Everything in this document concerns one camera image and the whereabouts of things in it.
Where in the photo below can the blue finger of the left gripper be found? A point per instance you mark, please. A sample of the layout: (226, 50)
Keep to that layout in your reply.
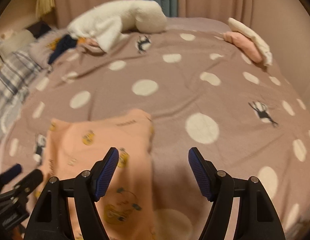
(9, 175)

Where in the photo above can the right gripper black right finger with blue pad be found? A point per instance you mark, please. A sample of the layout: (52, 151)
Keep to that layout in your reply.
(257, 217)

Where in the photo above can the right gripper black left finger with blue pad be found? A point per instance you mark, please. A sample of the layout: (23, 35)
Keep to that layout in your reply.
(50, 218)

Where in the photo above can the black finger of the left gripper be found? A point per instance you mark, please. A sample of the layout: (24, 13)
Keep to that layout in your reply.
(30, 182)

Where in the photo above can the peach cartoon print garment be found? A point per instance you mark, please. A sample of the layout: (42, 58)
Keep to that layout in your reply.
(100, 159)

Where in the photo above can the plaid blue grey pillow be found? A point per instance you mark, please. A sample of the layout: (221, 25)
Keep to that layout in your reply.
(17, 72)

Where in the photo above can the mauve pillow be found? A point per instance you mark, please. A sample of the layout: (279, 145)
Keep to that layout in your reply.
(40, 51)

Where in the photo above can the mauve polka dot bedspread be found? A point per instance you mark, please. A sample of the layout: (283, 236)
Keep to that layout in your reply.
(153, 97)

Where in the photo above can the beige pillow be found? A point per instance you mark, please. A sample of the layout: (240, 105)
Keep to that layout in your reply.
(15, 42)

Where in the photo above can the dark navy garment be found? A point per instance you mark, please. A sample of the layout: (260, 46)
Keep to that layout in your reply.
(65, 43)

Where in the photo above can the folded pink garment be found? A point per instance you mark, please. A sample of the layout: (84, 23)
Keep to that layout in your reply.
(245, 44)

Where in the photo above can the white plush blanket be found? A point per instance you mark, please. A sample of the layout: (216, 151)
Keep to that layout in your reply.
(107, 23)

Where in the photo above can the yellow tassel fringe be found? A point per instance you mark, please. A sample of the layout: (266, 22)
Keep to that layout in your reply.
(43, 7)

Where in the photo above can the folded cream garment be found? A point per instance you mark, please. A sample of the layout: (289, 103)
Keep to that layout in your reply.
(262, 47)

